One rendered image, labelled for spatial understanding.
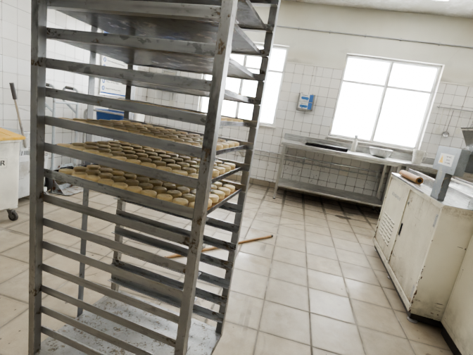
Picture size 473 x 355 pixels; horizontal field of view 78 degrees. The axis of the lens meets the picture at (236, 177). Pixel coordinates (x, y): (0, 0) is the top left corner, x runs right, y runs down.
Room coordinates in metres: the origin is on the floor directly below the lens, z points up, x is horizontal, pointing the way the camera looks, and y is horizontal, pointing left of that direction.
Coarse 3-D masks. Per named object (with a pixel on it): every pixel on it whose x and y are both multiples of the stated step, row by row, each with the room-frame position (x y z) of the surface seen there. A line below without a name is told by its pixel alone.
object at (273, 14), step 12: (276, 12) 1.20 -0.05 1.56; (276, 24) 1.22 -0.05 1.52; (264, 48) 1.20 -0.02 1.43; (264, 60) 1.20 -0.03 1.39; (264, 72) 1.20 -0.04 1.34; (264, 84) 1.20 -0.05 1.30; (252, 132) 1.20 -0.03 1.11; (252, 156) 1.20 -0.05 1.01; (240, 204) 1.20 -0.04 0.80; (240, 216) 1.20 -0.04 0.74; (240, 228) 1.21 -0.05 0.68; (228, 276) 1.20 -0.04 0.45; (228, 288) 1.20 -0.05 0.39
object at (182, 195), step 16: (80, 176) 0.96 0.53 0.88; (96, 176) 0.98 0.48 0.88; (112, 176) 1.03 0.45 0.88; (128, 176) 1.05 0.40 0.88; (144, 176) 1.12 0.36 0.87; (144, 192) 0.89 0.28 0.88; (160, 192) 0.94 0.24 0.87; (176, 192) 0.95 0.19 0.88; (192, 192) 0.98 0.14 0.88; (224, 192) 1.04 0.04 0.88; (208, 208) 0.89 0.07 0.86
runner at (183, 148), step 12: (48, 120) 0.95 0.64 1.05; (60, 120) 0.94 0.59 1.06; (84, 132) 0.91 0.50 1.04; (96, 132) 0.90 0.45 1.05; (108, 132) 0.89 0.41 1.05; (120, 132) 0.88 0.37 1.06; (144, 144) 0.85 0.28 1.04; (156, 144) 0.84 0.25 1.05; (168, 144) 0.83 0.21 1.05; (180, 144) 0.82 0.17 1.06
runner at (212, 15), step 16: (48, 0) 0.96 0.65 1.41; (64, 0) 0.94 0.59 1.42; (80, 0) 0.92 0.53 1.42; (96, 0) 0.91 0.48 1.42; (112, 0) 0.89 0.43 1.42; (128, 0) 0.88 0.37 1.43; (160, 16) 0.87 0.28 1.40; (176, 16) 0.84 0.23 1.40; (192, 16) 0.82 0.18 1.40; (208, 16) 0.81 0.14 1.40
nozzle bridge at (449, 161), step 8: (440, 152) 2.00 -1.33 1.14; (448, 152) 1.88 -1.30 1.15; (456, 152) 1.78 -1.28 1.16; (464, 152) 1.73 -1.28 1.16; (472, 152) 1.72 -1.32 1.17; (440, 160) 1.96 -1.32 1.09; (448, 160) 1.85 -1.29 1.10; (456, 160) 1.75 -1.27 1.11; (464, 160) 1.72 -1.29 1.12; (472, 160) 1.79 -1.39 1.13; (440, 168) 1.92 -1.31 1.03; (448, 168) 1.81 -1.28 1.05; (456, 168) 1.73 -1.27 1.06; (464, 168) 1.72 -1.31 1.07; (472, 168) 1.79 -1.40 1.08; (440, 176) 1.89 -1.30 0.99; (448, 176) 1.83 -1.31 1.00; (464, 176) 1.75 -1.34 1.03; (472, 176) 1.74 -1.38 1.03; (440, 184) 1.86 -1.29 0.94; (448, 184) 1.82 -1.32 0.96; (432, 192) 1.93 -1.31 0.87; (440, 192) 1.83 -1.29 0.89; (440, 200) 1.83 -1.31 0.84
